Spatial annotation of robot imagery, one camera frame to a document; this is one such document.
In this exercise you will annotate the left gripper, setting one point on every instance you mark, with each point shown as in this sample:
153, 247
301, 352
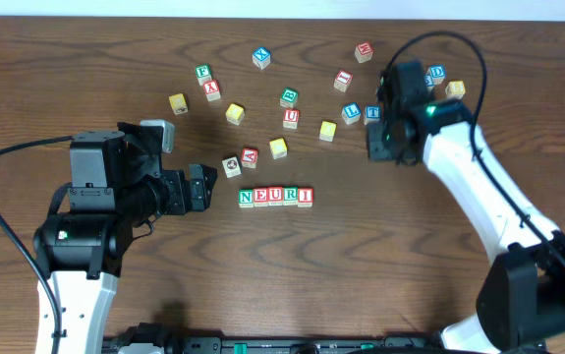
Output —
180, 192

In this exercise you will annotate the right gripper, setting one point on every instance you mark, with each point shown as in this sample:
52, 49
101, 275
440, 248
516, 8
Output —
377, 143

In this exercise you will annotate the green N block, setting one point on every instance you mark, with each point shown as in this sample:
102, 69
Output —
246, 198

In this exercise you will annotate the red E block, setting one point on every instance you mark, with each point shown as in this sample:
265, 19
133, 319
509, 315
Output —
261, 197

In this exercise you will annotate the red u block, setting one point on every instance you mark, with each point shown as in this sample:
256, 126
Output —
275, 196
291, 119

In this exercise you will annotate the green R block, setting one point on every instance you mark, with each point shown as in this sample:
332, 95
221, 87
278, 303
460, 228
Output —
290, 197

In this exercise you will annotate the red i block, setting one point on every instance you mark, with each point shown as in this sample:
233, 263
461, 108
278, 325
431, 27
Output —
305, 197
343, 80

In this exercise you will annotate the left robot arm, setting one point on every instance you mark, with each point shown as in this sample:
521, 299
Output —
118, 184

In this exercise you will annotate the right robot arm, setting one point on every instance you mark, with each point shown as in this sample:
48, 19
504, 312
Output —
522, 300

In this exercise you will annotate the white soccer ball block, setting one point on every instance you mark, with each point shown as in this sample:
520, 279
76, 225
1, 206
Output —
232, 167

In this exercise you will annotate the blue T block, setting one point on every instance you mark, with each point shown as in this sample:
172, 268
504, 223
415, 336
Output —
372, 114

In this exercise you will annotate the red A block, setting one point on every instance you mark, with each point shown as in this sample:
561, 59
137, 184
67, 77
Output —
249, 157

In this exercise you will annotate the blue L block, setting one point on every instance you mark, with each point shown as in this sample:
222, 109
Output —
351, 113

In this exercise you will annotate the blue 5 block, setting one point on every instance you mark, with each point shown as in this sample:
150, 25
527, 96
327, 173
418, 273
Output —
429, 82

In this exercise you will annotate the yellow O block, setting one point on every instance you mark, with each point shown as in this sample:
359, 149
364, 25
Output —
235, 114

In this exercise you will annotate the plain yellow block centre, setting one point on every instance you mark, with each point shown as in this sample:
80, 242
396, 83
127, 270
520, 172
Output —
327, 131

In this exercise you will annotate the yellow 8 block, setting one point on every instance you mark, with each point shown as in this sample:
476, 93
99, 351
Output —
455, 89

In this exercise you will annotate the blue D block upper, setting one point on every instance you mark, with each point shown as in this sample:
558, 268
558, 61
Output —
436, 73

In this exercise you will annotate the yellow block far left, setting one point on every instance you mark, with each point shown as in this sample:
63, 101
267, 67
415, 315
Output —
178, 104

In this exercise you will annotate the yellow block beside E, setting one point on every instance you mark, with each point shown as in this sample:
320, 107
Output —
278, 148

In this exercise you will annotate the red Y block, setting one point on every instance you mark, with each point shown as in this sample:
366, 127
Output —
212, 90

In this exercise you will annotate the red block top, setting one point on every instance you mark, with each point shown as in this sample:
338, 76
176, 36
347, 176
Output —
364, 52

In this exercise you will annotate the green F block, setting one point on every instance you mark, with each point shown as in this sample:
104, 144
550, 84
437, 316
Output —
203, 74

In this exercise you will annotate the green B block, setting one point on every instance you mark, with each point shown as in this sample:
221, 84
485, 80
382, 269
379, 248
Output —
289, 98

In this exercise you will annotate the blue X block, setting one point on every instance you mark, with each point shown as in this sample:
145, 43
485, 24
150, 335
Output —
261, 58

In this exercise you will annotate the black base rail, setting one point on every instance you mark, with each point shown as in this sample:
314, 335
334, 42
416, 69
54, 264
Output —
216, 345

